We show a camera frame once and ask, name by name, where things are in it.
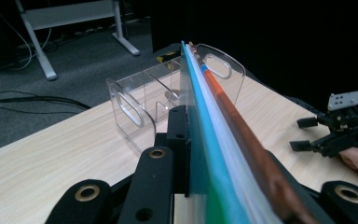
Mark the black stand with striped base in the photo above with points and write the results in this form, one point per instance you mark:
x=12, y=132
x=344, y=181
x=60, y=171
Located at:
x=167, y=57

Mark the colourful picture book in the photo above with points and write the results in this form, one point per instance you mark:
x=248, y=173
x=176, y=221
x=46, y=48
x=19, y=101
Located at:
x=217, y=149

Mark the white metal stand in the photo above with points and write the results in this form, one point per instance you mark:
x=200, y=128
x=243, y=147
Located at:
x=71, y=12

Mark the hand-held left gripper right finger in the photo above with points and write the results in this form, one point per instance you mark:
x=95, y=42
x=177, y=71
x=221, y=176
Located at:
x=304, y=191

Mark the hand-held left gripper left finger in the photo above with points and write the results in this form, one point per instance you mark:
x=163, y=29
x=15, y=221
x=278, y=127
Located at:
x=180, y=155

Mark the clear acrylic organizer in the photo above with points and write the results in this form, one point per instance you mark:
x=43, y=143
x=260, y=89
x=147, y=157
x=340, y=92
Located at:
x=130, y=105

